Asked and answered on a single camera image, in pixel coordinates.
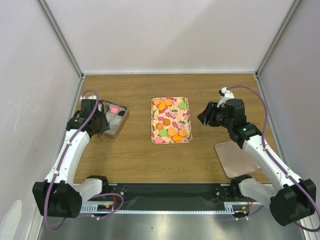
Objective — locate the black sandwich cookie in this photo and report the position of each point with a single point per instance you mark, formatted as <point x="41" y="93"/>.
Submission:
<point x="106" y="109"/>
<point x="121" y="113"/>

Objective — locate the green round cookie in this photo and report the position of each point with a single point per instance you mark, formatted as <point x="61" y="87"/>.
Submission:
<point x="163" y="132"/>
<point x="182" y="105"/>

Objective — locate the grey slotted cable duct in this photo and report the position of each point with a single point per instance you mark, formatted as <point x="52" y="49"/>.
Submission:
<point x="101" y="208"/>

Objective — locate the orange leaf cookie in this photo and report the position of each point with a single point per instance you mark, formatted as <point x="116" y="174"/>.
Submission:
<point x="161" y="106"/>
<point x="177" y="138"/>
<point x="156" y="102"/>

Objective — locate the gold cookie tin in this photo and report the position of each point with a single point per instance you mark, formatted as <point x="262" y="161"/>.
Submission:
<point x="121" y="125"/>

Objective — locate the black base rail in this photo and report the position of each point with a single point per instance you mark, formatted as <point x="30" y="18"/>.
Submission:
<point x="186" y="192"/>

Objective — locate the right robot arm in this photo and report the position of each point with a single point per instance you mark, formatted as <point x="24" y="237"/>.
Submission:
<point x="289" y="198"/>

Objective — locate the pink tin lid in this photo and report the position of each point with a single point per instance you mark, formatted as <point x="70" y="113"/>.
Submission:
<point x="234" y="161"/>

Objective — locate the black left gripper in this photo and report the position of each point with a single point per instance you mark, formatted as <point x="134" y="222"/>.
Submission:
<point x="105" y="125"/>

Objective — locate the pink oval cookie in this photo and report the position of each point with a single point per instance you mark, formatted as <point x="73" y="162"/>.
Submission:
<point x="114" y="110"/>

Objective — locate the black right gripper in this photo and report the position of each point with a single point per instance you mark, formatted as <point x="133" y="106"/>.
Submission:
<point x="208" y="114"/>

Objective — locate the pink round cookie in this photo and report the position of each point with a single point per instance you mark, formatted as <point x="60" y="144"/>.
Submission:
<point x="158" y="140"/>

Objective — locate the floral serving tray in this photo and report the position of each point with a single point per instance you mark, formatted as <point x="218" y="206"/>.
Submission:
<point x="179" y="119"/>

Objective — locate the tan round sandwich cookie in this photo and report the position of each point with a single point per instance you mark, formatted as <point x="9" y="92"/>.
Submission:
<point x="183" y="132"/>
<point x="168" y="102"/>
<point x="172" y="132"/>

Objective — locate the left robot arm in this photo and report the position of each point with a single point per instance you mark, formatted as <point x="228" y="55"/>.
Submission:
<point x="58" y="196"/>

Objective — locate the brown chip cookie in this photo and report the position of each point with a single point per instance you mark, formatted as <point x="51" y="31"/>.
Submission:
<point x="166" y="122"/>

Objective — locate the orange swirl cookie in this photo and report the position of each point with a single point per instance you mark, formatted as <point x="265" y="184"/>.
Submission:
<point x="159" y="126"/>
<point x="158" y="115"/>

